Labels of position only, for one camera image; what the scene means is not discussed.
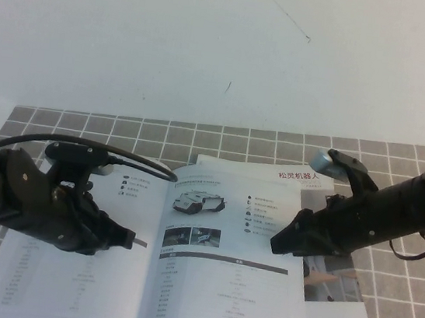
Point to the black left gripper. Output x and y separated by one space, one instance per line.
71 222

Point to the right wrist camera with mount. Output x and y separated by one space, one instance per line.
323 164

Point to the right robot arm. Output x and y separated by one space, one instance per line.
406 208

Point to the grey white checked tablecloth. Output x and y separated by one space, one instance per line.
392 308

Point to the white product catalogue book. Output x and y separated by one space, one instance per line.
217 304

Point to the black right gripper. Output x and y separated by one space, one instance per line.
328 229

